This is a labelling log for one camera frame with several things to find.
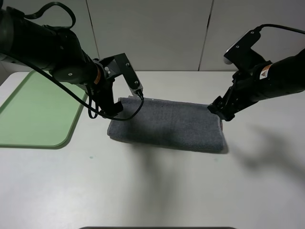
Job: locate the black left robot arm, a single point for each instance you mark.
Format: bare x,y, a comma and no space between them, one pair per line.
55,49

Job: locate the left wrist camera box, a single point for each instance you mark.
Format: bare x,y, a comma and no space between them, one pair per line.
129,74

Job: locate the grey towel with orange patches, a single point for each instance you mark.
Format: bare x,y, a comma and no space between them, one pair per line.
174,125

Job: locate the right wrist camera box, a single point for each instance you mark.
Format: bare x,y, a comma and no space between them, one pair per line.
241,54

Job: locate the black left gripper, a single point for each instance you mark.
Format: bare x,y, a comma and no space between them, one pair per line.
102,87

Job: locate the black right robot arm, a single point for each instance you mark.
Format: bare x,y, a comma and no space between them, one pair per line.
265,81

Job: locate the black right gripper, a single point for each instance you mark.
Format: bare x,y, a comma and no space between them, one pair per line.
242,93

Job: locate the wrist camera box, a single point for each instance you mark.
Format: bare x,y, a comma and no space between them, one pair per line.
241,54
129,74

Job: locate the green plastic tray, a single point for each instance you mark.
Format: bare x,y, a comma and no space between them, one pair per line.
38,114

